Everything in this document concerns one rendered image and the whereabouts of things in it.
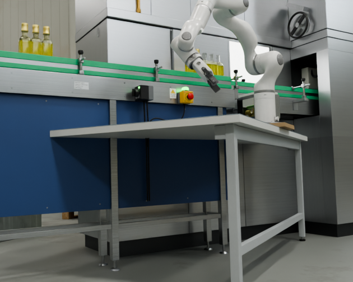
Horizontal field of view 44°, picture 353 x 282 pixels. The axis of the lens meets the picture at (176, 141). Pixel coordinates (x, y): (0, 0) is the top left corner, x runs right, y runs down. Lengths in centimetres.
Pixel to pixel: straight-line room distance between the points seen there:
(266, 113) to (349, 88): 125
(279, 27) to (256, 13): 26
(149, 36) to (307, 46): 133
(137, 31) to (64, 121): 92
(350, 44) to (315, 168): 102
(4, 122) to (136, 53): 104
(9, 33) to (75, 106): 769
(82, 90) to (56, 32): 674
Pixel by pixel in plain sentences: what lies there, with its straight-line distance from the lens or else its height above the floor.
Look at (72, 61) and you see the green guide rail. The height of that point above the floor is 112.
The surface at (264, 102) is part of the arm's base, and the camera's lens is 253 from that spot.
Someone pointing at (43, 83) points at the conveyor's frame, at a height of 98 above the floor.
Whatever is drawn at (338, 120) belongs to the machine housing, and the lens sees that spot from 349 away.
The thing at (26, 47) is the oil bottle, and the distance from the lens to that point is 246.
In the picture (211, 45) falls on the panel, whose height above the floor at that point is 142.
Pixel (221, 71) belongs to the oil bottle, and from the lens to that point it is 301.
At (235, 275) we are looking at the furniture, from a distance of 188.
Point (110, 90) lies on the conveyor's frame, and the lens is 242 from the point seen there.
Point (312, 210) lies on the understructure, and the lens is 357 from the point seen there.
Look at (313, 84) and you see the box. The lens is 380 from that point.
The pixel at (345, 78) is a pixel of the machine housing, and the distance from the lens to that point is 362.
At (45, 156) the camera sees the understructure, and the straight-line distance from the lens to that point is 228.
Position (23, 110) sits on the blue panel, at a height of 85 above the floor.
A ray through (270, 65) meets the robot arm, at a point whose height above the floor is 110.
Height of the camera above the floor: 52
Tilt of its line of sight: 4 degrees up
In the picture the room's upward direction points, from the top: 2 degrees counter-clockwise
